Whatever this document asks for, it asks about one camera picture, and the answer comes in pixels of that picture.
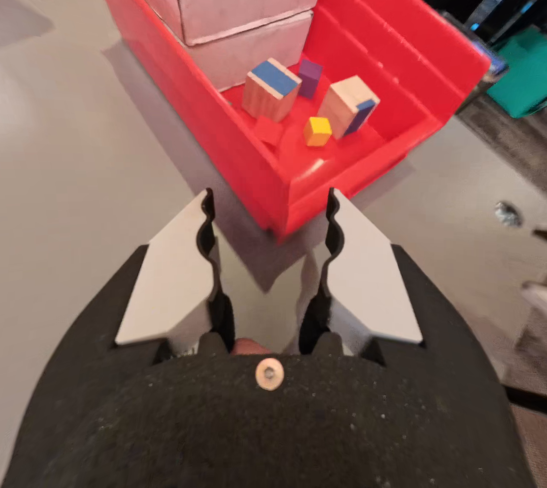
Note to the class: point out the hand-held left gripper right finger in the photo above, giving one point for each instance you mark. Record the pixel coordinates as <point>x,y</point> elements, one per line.
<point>367,282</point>

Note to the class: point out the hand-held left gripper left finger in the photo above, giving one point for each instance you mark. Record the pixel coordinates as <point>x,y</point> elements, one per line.
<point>171,282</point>

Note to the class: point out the yellow wooden cube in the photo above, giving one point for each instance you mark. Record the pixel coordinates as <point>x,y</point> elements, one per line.
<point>318,133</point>

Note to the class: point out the red wooden cube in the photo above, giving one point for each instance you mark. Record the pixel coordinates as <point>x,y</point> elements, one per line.
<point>269,130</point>

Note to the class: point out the purple wooden block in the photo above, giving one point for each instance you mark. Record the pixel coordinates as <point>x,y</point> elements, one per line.
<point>310,77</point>

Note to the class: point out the red plastic bin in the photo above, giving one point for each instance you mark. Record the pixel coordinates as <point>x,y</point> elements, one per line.
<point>384,47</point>

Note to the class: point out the metal desk grommet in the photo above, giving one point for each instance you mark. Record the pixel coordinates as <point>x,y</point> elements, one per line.
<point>508,214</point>

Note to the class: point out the wooden block with blue face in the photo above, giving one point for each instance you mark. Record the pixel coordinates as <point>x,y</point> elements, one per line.
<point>269,99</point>
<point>342,107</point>

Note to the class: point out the green plastic bin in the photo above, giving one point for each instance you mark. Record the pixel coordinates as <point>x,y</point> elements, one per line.
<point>521,82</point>

